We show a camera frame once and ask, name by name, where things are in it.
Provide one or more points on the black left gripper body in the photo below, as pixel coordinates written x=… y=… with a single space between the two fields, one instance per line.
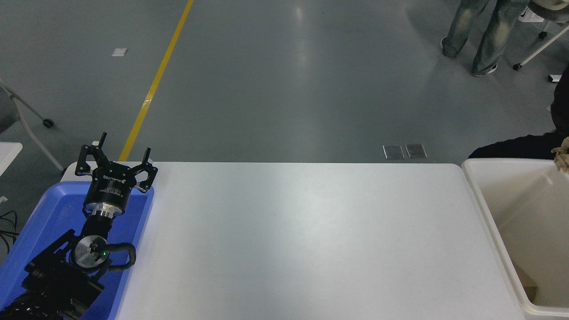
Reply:
x=109 y=186

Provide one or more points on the tan paper ball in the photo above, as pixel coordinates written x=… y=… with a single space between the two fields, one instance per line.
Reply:
x=562 y=155

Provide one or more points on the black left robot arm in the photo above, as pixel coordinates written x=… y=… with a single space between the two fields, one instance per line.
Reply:
x=53 y=275

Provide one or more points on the blue plastic tray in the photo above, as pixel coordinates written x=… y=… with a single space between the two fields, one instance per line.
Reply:
x=49 y=209

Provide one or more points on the small white side table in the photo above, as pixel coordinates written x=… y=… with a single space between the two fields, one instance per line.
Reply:
x=8 y=155

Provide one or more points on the grey chair with casters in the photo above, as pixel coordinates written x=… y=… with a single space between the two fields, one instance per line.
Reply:
x=5 y=115

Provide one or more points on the white paper scrap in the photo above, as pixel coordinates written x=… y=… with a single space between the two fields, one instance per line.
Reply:
x=118 y=52

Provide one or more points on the square metal floor plate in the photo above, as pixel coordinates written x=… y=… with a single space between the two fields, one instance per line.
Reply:
x=393 y=152
x=416 y=151

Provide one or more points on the standing person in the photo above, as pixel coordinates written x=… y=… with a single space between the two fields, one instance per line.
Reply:
x=493 y=35

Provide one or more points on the seated person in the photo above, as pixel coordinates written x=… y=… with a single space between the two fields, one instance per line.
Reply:
x=524 y=146

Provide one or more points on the large pale bin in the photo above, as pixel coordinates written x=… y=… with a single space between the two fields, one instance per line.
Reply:
x=533 y=213

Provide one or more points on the small white floor object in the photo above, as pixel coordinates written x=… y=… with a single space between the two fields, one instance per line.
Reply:
x=553 y=78

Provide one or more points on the white-framed wheeled chair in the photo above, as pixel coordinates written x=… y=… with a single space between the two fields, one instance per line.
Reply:
x=551 y=9

